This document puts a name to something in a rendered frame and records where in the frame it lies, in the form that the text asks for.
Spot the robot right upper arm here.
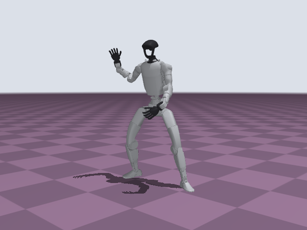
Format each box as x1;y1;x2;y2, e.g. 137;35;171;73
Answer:
127;63;142;83

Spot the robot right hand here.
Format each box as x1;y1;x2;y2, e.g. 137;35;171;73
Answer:
109;48;121;66

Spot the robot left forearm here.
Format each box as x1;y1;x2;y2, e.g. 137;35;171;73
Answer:
159;85;173;109

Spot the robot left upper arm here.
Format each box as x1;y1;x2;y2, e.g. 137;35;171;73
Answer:
161;63;172;92

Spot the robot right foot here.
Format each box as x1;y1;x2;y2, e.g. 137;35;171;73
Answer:
122;169;142;179

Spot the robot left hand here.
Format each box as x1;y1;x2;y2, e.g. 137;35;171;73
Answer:
143;102;163;119

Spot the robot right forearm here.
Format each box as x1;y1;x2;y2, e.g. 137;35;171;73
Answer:
115;63;131;78

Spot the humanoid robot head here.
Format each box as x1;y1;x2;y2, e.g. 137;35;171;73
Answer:
142;40;158;63

